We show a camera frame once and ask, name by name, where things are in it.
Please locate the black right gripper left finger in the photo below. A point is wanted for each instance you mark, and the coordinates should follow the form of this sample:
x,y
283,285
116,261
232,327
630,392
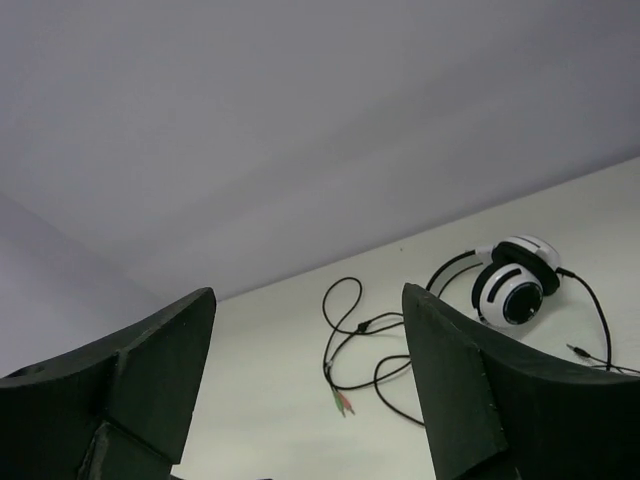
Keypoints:
x,y
117,408

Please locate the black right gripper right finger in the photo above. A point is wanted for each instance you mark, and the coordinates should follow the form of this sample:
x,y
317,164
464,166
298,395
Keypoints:
x,y
495,408

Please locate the white black headphones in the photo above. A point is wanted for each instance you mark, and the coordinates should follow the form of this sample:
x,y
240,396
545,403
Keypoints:
x,y
517,274

